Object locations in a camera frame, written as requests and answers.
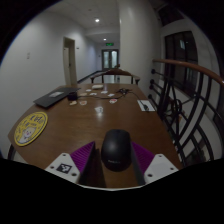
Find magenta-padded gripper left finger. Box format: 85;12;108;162
44;141;101;186

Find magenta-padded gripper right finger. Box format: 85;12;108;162
130;141;180;186

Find black computer mouse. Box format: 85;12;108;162
100;129;133;173

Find yellow round cartoon mouse pad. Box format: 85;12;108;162
13;111;49;147

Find white paper sheet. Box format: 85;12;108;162
137;99;156;113

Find black closed laptop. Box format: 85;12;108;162
33;87;81;109

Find small black box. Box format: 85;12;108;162
67;91;79;101

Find beige side door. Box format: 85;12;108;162
62;36;78;87

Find wooden armchair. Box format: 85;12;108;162
89;68;141;85

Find black railing with wooden handrail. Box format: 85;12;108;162
148;58;224;168

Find dark framed window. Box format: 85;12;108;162
164;30;201;98

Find glass double door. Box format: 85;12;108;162
101;49;120;71

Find round ceiling lights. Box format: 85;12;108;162
94;17;108;42

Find dark transom window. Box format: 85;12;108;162
156;3;188;28

